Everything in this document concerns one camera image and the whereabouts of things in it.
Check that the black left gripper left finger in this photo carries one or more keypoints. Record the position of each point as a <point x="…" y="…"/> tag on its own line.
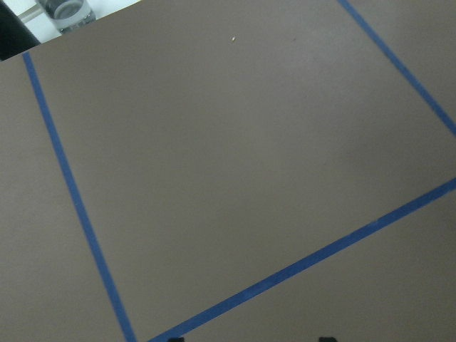
<point x="176" y="339"/>

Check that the black water bottle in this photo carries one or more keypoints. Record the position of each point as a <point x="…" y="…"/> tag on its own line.
<point x="67" y="15"/>

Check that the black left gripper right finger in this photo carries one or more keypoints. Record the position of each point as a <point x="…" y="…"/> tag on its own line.
<point x="326" y="339"/>

